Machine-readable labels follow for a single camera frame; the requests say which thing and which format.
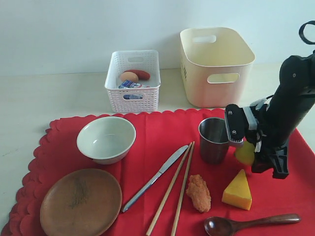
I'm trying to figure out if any stainless steel cup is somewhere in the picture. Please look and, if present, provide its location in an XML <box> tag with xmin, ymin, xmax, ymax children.
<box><xmin>198</xmin><ymin>117</ymin><xmax>229</xmax><ymax>165</ymax></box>

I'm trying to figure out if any red sausage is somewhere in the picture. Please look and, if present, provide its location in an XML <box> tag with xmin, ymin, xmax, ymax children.
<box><xmin>124</xmin><ymin>70</ymin><xmax>151</xmax><ymax>81</ymax></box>

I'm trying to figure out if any brown egg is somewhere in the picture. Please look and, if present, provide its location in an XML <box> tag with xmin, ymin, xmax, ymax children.
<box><xmin>120</xmin><ymin>71</ymin><xmax>139</xmax><ymax>83</ymax></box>

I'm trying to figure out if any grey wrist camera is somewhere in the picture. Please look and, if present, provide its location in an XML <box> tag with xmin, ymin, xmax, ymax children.
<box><xmin>224</xmin><ymin>98</ymin><xmax>268</xmax><ymax>152</ymax></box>

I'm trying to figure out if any red scalloped cloth mat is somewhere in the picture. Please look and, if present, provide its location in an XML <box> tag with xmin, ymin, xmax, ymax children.
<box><xmin>1</xmin><ymin>109</ymin><xmax>315</xmax><ymax>236</ymax></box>

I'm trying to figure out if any fried chicken piece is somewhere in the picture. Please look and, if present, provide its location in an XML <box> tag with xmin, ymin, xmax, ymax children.
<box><xmin>186</xmin><ymin>175</ymin><xmax>211</xmax><ymax>213</ymax></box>

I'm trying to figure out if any cream plastic bin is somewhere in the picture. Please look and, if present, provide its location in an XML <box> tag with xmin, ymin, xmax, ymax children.
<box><xmin>180</xmin><ymin>27</ymin><xmax>255</xmax><ymax>108</ymax></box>

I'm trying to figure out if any dark wooden spoon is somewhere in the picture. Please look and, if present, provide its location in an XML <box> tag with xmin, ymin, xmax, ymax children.
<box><xmin>203</xmin><ymin>214</ymin><xmax>301</xmax><ymax>236</ymax></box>

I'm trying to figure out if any right wooden chopstick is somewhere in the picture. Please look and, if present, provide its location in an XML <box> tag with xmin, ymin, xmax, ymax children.
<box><xmin>171</xmin><ymin>141</ymin><xmax>195</xmax><ymax>236</ymax></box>

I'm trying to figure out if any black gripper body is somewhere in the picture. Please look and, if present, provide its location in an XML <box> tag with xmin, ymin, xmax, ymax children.
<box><xmin>245</xmin><ymin>86</ymin><xmax>315</xmax><ymax>151</ymax></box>

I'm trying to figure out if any white perforated plastic basket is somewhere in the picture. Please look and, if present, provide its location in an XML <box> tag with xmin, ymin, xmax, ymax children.
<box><xmin>104</xmin><ymin>50</ymin><xmax>161</xmax><ymax>113</ymax></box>

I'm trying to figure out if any left wooden chopstick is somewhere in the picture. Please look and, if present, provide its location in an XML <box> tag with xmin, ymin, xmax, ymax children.
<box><xmin>146</xmin><ymin>141</ymin><xmax>195</xmax><ymax>236</ymax></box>

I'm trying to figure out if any silver table knife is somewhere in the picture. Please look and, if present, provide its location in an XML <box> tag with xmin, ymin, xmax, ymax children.
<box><xmin>122</xmin><ymin>145</ymin><xmax>189</xmax><ymax>213</ymax></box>

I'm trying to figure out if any brown wooden plate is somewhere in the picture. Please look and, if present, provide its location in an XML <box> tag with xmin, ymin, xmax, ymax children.
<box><xmin>40</xmin><ymin>169</ymin><xmax>122</xmax><ymax>236</ymax></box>

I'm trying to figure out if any pale green ceramic bowl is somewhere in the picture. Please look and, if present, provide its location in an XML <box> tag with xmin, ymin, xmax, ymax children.
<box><xmin>76</xmin><ymin>116</ymin><xmax>136</xmax><ymax>165</ymax></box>

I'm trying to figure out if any wooden chopstick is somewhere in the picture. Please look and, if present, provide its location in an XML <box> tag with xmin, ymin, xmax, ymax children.
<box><xmin>146</xmin><ymin>141</ymin><xmax>195</xmax><ymax>236</ymax></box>
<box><xmin>171</xmin><ymin>141</ymin><xmax>195</xmax><ymax>236</ymax></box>

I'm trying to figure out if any yellow cheese wedge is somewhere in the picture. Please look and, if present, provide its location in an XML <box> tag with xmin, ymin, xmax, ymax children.
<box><xmin>221</xmin><ymin>169</ymin><xmax>252</xmax><ymax>210</ymax></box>

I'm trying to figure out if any yellow lemon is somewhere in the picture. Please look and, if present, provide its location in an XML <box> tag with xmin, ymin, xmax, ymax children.
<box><xmin>234</xmin><ymin>141</ymin><xmax>255</xmax><ymax>166</ymax></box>

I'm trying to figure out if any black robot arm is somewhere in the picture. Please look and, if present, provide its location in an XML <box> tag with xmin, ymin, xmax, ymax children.
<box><xmin>244</xmin><ymin>54</ymin><xmax>315</xmax><ymax>179</ymax></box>

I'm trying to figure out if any blue white milk carton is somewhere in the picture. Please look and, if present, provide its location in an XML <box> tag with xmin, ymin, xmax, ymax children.
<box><xmin>118</xmin><ymin>80</ymin><xmax>149</xmax><ymax>100</ymax></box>

